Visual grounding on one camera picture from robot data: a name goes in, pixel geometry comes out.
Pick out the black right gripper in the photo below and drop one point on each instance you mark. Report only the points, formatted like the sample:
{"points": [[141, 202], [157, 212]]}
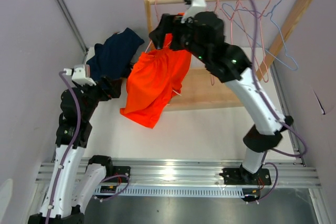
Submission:
{"points": [[170, 24]]}

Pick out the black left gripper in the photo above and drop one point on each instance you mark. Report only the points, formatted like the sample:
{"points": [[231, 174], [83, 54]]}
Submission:
{"points": [[112, 91]]}

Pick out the navy blue shorts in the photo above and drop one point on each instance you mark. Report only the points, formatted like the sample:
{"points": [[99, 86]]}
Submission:
{"points": [[113, 58]]}

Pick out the pink hanger of grey shorts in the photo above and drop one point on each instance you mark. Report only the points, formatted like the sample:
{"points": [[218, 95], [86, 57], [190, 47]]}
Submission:
{"points": [[239, 7]]}

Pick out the blue wire hanger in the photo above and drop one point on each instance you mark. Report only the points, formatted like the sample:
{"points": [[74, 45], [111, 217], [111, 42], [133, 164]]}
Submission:
{"points": [[229, 10]]}

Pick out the pink hanger of navy shorts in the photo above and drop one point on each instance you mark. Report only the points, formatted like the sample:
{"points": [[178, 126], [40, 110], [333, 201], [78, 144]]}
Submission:
{"points": [[218, 8]]}

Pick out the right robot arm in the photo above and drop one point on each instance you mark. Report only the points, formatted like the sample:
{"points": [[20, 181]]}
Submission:
{"points": [[203, 36]]}

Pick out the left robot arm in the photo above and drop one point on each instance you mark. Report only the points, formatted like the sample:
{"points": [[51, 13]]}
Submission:
{"points": [[66, 200]]}

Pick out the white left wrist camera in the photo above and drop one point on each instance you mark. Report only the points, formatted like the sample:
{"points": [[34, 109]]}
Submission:
{"points": [[80, 74]]}

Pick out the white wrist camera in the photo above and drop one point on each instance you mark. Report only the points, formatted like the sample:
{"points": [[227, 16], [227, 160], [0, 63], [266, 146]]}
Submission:
{"points": [[194, 7], [80, 74]]}

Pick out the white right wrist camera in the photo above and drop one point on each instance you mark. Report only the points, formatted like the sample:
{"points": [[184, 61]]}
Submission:
{"points": [[194, 7]]}

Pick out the aluminium mounting rail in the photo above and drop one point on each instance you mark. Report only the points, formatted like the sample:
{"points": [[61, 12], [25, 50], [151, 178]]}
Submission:
{"points": [[193, 169]]}

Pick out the aluminium corner post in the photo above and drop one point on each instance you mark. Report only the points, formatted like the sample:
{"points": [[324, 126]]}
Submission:
{"points": [[72, 24]]}

